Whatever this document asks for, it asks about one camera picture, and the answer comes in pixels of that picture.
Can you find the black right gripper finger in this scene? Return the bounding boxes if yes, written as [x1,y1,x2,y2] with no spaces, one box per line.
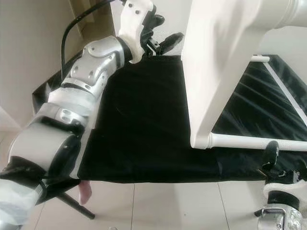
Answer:
[262,140,280,169]

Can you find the white plastic children table top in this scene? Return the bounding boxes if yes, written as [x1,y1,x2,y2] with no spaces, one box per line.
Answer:
[182,0,307,150]

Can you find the long white strip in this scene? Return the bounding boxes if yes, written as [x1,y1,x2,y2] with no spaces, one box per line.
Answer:
[264,62,307,125]

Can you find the black table cloth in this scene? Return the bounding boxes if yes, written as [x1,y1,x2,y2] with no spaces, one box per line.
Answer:
[31,55,307,183]

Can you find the pink cloth item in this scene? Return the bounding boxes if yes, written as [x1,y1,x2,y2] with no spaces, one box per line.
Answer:
[78,181,93,204]

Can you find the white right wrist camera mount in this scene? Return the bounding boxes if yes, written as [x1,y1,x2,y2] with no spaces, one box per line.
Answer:
[263,180,307,202]

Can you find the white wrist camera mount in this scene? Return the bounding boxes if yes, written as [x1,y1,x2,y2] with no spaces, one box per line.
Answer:
[118,0,156,63]
[263,180,307,202]

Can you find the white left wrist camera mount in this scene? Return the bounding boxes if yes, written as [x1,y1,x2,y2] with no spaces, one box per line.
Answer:
[118,0,156,63]

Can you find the beige door frame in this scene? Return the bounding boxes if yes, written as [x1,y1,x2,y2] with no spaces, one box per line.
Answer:
[70,0,101,29]

